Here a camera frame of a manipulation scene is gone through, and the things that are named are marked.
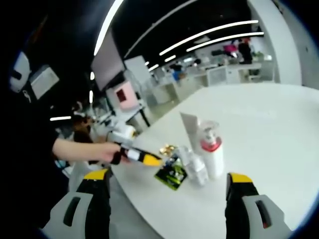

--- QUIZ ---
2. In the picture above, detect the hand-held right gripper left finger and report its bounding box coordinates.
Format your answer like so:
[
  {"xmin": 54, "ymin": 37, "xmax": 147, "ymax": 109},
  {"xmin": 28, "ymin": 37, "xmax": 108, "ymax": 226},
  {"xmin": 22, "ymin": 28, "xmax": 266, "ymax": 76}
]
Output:
[{"xmin": 49, "ymin": 168, "xmax": 112, "ymax": 239}]

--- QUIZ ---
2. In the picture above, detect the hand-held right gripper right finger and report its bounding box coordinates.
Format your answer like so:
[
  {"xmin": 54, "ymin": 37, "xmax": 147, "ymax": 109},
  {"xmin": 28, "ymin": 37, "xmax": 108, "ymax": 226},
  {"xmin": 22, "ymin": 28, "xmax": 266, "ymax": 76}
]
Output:
[{"xmin": 225, "ymin": 172, "xmax": 286, "ymax": 239}]

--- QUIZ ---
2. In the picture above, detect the green blue sachet skincare product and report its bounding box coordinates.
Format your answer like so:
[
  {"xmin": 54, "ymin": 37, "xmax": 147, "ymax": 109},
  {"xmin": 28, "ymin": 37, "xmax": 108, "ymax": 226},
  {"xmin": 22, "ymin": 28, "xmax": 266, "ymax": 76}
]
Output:
[{"xmin": 154, "ymin": 143, "xmax": 188, "ymax": 192}]

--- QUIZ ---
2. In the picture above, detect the white pump bottle skincare product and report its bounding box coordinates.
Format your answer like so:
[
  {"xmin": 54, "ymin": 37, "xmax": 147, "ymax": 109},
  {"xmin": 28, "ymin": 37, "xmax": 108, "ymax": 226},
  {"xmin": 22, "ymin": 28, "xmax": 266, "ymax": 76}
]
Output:
[{"xmin": 200, "ymin": 139, "xmax": 225, "ymax": 180}]

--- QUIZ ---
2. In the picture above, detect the small slim tube skincare product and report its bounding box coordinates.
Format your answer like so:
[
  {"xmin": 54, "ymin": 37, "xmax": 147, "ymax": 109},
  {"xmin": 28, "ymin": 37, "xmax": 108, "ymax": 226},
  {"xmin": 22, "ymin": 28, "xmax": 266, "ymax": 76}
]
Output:
[{"xmin": 178, "ymin": 146, "xmax": 209, "ymax": 188}]

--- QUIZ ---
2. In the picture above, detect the large white tube skincare product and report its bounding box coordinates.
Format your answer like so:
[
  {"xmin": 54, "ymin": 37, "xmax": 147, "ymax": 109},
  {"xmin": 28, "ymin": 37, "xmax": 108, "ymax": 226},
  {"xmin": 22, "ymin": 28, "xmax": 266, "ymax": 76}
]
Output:
[{"xmin": 179, "ymin": 112, "xmax": 201, "ymax": 156}]

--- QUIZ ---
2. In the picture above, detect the person's left hand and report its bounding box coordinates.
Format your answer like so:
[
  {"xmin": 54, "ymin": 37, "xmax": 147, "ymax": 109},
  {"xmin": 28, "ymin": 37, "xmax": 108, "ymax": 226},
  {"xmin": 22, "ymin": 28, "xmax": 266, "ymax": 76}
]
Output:
[{"xmin": 98, "ymin": 142, "xmax": 132, "ymax": 165}]

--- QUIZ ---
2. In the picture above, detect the pink white cabinet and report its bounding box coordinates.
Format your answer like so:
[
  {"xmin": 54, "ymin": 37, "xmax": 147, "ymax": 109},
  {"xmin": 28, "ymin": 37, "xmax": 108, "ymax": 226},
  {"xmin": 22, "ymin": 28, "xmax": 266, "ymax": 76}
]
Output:
[{"xmin": 105, "ymin": 81, "xmax": 141, "ymax": 114}]

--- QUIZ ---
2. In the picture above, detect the large display screen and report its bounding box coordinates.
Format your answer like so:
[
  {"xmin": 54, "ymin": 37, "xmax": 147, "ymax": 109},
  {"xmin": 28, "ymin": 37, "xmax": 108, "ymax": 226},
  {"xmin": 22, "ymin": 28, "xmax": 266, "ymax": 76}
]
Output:
[{"xmin": 90, "ymin": 31, "xmax": 126, "ymax": 92}]

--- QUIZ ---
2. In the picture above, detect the ceiling air conditioner unit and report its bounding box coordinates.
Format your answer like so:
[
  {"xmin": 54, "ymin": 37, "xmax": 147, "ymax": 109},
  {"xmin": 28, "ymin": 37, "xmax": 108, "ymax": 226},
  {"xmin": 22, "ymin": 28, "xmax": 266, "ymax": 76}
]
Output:
[{"xmin": 30, "ymin": 66, "xmax": 60, "ymax": 101}]

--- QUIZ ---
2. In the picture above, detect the person's torso black shirt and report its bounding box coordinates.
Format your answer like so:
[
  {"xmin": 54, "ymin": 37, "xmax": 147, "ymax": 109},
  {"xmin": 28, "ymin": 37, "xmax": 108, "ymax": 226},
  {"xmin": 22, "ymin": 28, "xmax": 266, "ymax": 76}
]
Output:
[{"xmin": 0, "ymin": 49, "xmax": 73, "ymax": 230}]

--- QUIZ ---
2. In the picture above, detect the ceiling light strip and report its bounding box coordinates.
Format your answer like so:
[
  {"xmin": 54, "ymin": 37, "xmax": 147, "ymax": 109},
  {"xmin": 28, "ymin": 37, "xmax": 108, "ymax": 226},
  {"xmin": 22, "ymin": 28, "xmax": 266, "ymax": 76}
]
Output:
[
  {"xmin": 159, "ymin": 19, "xmax": 260, "ymax": 57},
  {"xmin": 93, "ymin": 0, "xmax": 125, "ymax": 57},
  {"xmin": 186, "ymin": 31, "xmax": 265, "ymax": 52}
]

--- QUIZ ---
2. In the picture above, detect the white mesh office chair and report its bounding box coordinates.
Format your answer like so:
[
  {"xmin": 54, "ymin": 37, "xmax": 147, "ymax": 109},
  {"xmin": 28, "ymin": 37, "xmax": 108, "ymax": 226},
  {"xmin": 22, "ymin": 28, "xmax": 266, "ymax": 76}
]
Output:
[{"xmin": 206, "ymin": 67, "xmax": 227, "ymax": 87}]

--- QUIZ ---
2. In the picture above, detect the white worn chest device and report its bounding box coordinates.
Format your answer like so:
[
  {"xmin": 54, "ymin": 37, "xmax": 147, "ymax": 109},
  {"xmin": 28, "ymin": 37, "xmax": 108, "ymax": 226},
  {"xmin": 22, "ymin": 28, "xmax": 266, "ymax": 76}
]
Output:
[{"xmin": 9, "ymin": 51, "xmax": 32, "ymax": 94}]

